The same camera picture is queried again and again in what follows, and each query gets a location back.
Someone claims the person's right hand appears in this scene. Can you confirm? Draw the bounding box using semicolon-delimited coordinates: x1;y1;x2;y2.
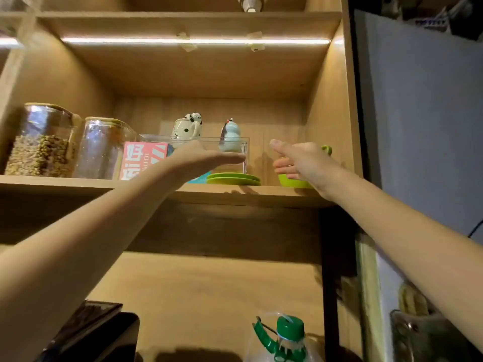
269;139;342;200

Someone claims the person's left hand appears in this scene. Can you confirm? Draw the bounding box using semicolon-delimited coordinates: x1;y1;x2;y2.
162;140;247;191

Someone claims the green saucer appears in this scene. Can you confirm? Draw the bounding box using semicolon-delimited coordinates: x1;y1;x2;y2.
206;172;261;182
206;176;262;187

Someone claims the person's left forearm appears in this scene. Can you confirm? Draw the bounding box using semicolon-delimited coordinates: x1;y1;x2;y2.
0;158;182;362

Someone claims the person's right forearm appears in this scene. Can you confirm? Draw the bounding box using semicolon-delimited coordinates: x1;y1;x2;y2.
324;167;483;353

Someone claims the teal box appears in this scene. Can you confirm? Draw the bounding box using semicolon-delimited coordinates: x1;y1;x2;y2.
166;143;213;185

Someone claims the spotted dog ceramic figurine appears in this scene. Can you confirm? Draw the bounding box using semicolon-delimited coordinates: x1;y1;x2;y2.
172;112;203;142

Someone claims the light blue gourd figurine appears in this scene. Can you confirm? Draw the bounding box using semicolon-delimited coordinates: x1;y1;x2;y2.
218;118;243;153

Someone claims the clear acrylic tray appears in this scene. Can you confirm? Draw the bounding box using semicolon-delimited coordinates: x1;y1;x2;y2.
138;133;251;174

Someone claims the pink striped box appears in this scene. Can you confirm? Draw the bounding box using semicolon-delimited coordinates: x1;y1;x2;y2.
119;141;169;182

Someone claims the clear glass jar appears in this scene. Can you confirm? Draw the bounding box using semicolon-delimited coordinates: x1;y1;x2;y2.
71;116;137;180

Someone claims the piece of clear tape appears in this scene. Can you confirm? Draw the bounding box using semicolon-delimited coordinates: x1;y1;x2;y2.
247;31;266;52
176;32;198;53

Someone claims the white door with black drawing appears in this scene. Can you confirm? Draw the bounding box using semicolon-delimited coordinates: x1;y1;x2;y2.
354;9;483;362

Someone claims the glass jar with grains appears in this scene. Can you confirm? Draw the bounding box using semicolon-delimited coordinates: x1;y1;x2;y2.
4;103;82;178

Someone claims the white round fixture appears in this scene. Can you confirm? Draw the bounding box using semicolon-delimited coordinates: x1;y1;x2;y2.
236;0;265;14

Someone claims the large clear water bottle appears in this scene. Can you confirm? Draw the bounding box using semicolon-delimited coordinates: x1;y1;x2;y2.
243;312;325;362

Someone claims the beige latch lever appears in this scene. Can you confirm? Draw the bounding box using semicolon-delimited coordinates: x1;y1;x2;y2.
399;282;431;317

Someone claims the black coffee machine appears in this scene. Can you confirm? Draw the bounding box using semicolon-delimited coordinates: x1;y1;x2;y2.
36;300;140;362

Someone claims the brass door lock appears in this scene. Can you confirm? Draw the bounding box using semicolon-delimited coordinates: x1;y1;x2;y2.
389;309;483;362

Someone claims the pale green door frame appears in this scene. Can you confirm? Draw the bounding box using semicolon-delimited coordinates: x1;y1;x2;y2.
356;233;385;362

